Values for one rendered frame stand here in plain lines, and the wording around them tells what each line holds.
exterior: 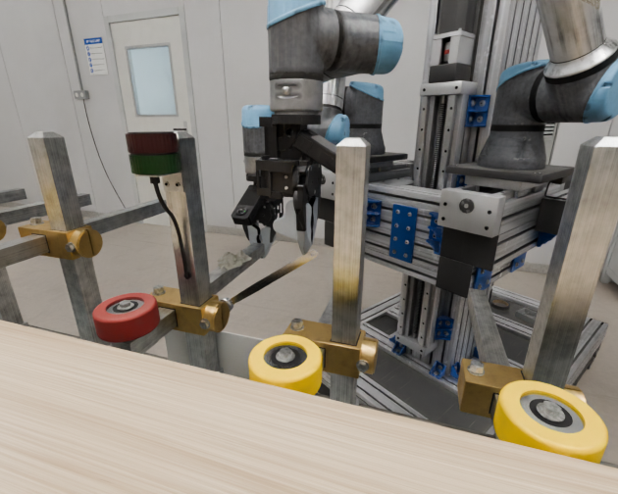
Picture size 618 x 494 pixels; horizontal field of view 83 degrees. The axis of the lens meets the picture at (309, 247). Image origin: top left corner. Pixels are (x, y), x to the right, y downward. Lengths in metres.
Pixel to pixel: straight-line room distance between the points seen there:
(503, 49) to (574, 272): 0.85
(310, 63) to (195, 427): 0.43
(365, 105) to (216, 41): 2.61
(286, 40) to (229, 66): 3.11
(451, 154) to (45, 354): 1.06
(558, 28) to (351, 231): 0.57
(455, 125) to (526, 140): 0.25
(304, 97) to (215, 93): 3.19
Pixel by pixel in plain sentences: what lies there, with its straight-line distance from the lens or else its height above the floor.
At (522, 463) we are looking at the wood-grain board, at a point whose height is 0.90.
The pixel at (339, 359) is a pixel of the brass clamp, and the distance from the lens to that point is 0.51.
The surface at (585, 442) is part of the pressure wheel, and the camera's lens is 0.38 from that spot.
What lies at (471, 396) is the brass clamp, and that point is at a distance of 0.53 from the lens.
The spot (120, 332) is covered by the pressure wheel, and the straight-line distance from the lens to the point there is 0.52.
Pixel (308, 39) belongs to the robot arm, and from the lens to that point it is 0.51.
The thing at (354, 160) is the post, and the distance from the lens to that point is 0.42.
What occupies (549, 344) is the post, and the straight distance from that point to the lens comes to 0.50.
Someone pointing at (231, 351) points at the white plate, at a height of 0.76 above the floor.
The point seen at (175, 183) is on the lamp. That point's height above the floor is 1.06.
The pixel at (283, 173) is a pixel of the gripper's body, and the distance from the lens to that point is 0.51.
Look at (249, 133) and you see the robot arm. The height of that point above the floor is 1.12.
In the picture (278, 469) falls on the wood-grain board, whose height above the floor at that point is 0.90.
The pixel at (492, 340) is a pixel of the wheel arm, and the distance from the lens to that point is 0.62.
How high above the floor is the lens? 1.15
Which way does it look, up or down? 20 degrees down
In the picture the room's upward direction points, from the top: straight up
